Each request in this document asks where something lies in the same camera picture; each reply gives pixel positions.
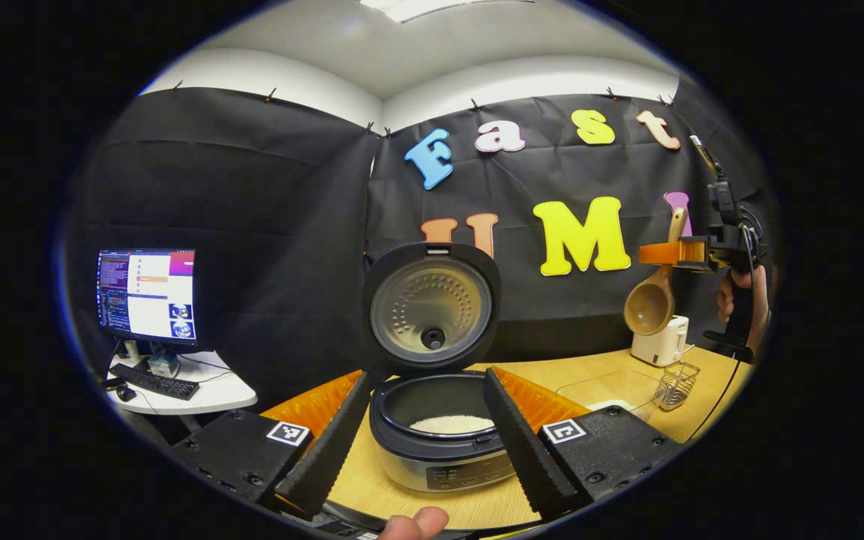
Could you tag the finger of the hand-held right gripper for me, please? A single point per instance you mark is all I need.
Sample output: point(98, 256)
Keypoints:
point(664, 253)

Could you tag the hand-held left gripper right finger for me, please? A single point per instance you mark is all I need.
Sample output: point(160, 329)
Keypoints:
point(522, 450)

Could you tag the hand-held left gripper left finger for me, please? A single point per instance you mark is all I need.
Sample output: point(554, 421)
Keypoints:
point(331, 450)

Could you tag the wooden spoon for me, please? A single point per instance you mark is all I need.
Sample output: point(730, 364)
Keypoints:
point(649, 307)

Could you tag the heap of white rice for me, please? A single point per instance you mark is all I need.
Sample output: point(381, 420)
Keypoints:
point(451, 424)

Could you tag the black rice cooker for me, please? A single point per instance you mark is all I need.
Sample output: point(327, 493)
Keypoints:
point(432, 311)

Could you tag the white toaster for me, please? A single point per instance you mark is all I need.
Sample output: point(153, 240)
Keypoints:
point(661, 349)

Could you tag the white side desk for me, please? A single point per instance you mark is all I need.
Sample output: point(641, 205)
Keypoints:
point(214, 390)

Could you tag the small teal box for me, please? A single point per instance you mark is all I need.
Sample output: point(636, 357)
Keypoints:
point(163, 364)

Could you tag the black keyboard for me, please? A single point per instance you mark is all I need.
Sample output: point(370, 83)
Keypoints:
point(154, 382)

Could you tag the black computer mouse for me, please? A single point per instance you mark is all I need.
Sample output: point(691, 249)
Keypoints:
point(126, 392)

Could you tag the black backdrop cloth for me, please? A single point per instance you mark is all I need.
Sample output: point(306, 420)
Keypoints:
point(274, 217)

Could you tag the computer monitor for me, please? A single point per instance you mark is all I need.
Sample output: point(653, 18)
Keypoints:
point(147, 294)

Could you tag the ceiling light panel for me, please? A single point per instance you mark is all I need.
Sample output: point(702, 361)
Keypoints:
point(439, 7)

